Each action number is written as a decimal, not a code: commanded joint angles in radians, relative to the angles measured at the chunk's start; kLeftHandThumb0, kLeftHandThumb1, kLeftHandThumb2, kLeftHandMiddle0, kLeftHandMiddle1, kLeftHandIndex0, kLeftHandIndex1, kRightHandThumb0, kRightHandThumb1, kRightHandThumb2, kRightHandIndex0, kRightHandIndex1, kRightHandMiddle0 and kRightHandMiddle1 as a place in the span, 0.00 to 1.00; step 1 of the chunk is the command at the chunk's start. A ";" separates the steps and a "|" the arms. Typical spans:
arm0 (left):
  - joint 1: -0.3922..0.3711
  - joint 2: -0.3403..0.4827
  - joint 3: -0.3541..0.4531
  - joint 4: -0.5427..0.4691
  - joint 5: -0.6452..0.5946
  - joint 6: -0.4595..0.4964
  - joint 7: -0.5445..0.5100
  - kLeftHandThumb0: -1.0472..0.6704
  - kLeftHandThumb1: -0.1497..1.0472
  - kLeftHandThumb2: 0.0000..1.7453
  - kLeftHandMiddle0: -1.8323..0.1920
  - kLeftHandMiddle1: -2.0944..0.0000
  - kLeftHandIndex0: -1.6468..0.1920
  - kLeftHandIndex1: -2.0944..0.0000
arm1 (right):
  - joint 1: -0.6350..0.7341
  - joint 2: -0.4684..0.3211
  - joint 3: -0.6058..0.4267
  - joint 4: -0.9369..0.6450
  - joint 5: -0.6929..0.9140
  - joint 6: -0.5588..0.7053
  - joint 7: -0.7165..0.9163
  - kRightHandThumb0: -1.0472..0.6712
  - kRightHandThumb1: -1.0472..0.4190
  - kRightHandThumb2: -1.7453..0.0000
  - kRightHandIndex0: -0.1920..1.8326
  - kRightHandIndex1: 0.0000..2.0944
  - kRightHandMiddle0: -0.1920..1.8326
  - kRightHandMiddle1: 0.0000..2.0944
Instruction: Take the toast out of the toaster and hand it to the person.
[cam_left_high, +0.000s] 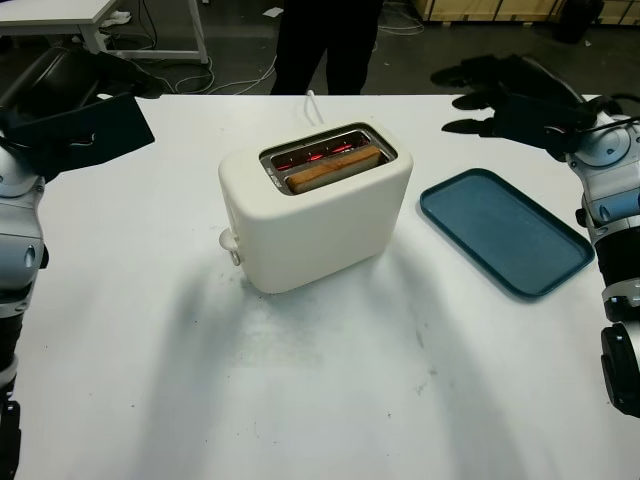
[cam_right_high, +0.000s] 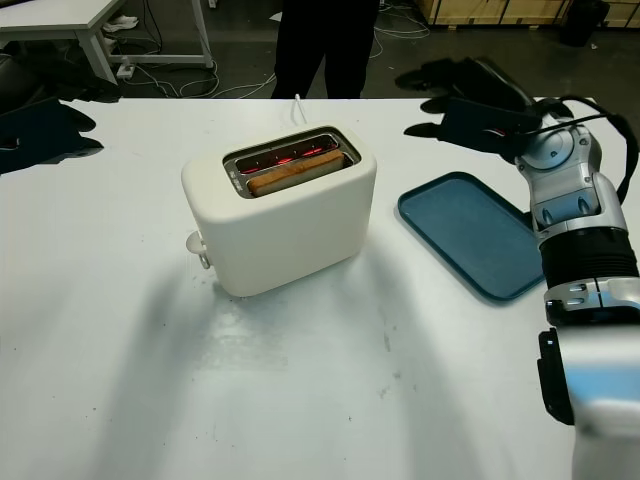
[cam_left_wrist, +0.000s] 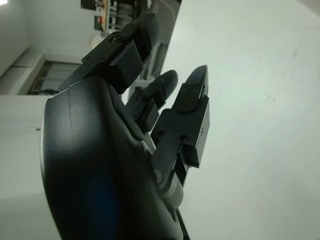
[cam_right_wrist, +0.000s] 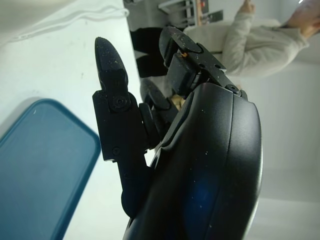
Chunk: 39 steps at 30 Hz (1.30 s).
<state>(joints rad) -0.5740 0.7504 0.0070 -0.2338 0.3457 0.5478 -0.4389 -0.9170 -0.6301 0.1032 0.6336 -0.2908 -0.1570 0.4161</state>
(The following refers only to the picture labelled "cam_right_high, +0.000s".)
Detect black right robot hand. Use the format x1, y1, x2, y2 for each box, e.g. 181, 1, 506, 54
397, 57, 539, 141

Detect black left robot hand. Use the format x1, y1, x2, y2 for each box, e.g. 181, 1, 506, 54
0, 44, 121, 151

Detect toast slice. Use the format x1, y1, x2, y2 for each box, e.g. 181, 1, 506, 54
248, 152, 346, 197

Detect person in black trousers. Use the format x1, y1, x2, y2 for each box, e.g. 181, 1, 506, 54
270, 0, 380, 99

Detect white two-slot toaster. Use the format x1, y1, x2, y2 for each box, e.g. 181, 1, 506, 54
180, 124, 378, 297

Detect wooden crate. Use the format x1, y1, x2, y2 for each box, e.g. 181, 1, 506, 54
422, 0, 609, 29

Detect white desk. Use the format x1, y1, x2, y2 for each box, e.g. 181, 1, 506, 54
0, 0, 212, 86

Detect white shoes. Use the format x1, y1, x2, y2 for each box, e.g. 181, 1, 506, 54
102, 13, 139, 34

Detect blue plastic tray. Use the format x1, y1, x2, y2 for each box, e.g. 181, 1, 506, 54
397, 171, 546, 305

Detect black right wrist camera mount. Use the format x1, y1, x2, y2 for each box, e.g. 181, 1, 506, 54
439, 97, 544, 161

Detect white floor cable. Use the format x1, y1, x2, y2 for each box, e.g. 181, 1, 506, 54
129, 59, 276, 99
369, 9, 431, 59

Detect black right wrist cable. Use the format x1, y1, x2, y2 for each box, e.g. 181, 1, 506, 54
537, 94, 640, 201

